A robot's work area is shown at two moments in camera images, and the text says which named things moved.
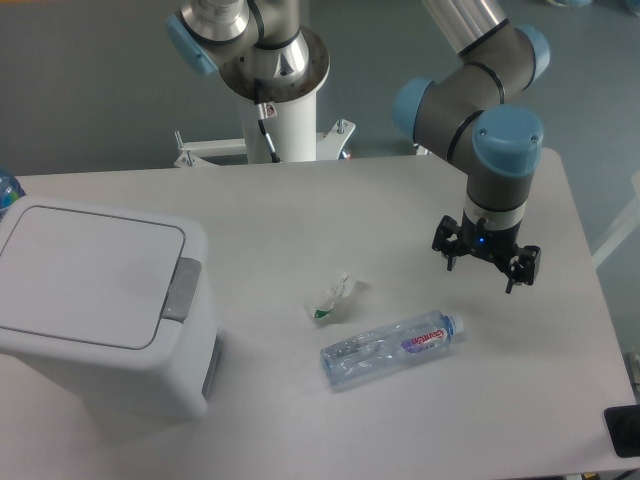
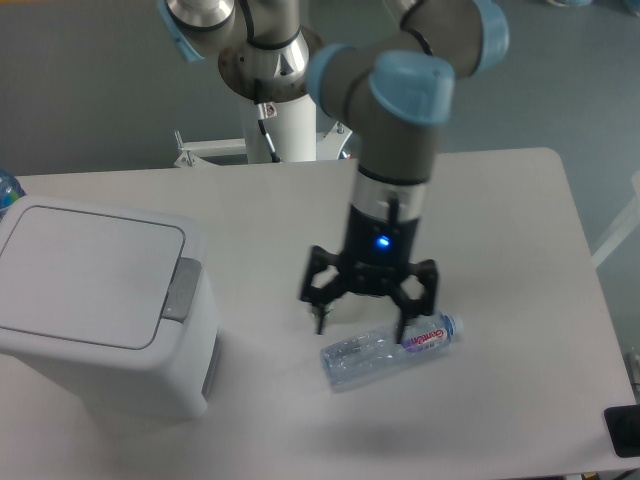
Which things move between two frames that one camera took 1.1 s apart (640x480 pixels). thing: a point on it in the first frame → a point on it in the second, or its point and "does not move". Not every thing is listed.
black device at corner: (623, 425) does not move
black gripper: (498, 244) → (378, 253)
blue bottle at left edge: (10, 191) does not move
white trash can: (112, 310) does not move
